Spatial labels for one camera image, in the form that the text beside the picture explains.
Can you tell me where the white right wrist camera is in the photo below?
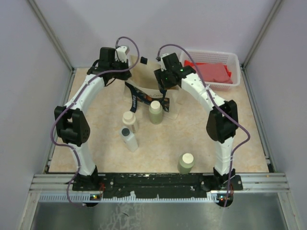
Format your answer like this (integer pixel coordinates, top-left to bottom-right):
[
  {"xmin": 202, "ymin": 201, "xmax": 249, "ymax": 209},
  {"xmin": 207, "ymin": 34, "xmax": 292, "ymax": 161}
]
[{"xmin": 156, "ymin": 53, "xmax": 170, "ymax": 71}]

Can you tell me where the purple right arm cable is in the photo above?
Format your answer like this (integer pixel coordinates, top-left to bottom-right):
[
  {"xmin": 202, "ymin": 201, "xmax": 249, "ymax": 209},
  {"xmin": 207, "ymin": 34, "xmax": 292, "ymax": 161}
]
[{"xmin": 156, "ymin": 44, "xmax": 251, "ymax": 207}]

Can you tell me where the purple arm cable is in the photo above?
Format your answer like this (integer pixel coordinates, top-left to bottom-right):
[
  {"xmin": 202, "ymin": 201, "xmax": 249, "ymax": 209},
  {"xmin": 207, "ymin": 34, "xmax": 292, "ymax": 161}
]
[
  {"xmin": 51, "ymin": 36, "xmax": 141, "ymax": 208},
  {"xmin": 156, "ymin": 44, "xmax": 251, "ymax": 207}
]

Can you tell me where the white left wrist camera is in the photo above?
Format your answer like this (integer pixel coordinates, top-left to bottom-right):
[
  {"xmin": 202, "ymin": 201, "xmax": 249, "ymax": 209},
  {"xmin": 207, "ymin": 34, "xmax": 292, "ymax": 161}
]
[{"xmin": 115, "ymin": 46, "xmax": 130, "ymax": 63}]

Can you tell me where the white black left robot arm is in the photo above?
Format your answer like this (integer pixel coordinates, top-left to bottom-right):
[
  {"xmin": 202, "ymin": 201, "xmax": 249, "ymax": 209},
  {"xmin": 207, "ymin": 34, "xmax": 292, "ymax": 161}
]
[{"xmin": 54, "ymin": 46, "xmax": 131, "ymax": 191}]

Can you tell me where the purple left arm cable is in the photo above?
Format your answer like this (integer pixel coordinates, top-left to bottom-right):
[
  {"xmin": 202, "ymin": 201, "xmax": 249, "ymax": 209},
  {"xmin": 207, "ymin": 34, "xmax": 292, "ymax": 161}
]
[{"xmin": 51, "ymin": 36, "xmax": 141, "ymax": 208}]

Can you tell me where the beige bottle cream cap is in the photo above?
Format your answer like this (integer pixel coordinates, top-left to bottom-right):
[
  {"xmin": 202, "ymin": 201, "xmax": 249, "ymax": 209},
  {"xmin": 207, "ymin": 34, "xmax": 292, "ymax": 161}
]
[{"xmin": 122, "ymin": 111, "xmax": 139, "ymax": 133}]

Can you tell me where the white slotted cable duct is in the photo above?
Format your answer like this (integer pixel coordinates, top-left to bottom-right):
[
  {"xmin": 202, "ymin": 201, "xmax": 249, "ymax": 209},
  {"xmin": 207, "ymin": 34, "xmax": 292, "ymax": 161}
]
[{"xmin": 38, "ymin": 193, "xmax": 235, "ymax": 203}]

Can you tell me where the white bottle dark cap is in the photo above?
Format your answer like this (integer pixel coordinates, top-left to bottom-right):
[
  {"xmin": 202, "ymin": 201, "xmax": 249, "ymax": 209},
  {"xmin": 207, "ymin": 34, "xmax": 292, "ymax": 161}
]
[{"xmin": 119, "ymin": 126, "xmax": 139, "ymax": 152}]

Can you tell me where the green bottle beige cap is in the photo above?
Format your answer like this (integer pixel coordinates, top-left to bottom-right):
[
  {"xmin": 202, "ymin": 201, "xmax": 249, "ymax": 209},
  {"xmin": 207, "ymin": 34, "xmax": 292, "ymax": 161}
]
[{"xmin": 149, "ymin": 101, "xmax": 163, "ymax": 125}]

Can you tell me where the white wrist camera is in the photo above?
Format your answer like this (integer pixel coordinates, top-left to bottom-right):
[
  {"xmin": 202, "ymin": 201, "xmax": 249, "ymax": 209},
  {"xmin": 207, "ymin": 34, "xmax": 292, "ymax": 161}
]
[
  {"xmin": 115, "ymin": 46, "xmax": 130, "ymax": 63},
  {"xmin": 156, "ymin": 53, "xmax": 170, "ymax": 71}
]

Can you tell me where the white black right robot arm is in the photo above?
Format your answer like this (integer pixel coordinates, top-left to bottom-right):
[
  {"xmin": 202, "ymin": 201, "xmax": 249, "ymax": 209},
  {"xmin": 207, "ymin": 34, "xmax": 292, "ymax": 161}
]
[{"xmin": 154, "ymin": 53, "xmax": 238, "ymax": 190}]

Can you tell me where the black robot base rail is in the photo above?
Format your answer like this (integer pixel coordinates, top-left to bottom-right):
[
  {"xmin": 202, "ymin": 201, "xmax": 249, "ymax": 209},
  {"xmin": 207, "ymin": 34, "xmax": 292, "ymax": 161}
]
[{"xmin": 71, "ymin": 172, "xmax": 243, "ymax": 200}]

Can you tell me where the red cloth in basket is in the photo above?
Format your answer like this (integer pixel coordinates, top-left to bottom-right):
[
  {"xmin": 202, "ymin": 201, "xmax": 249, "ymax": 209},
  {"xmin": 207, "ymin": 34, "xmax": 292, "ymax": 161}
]
[{"xmin": 196, "ymin": 62, "xmax": 233, "ymax": 84}]

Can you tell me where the beige canvas tote bag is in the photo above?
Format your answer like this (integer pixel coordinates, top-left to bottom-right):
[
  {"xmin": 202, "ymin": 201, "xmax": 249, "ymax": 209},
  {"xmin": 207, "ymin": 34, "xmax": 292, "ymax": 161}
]
[{"xmin": 123, "ymin": 58, "xmax": 185, "ymax": 120}]

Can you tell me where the white plastic mesh basket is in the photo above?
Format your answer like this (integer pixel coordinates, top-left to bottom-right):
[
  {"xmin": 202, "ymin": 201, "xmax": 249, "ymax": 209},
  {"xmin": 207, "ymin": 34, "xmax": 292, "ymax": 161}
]
[{"xmin": 187, "ymin": 49, "xmax": 241, "ymax": 91}]

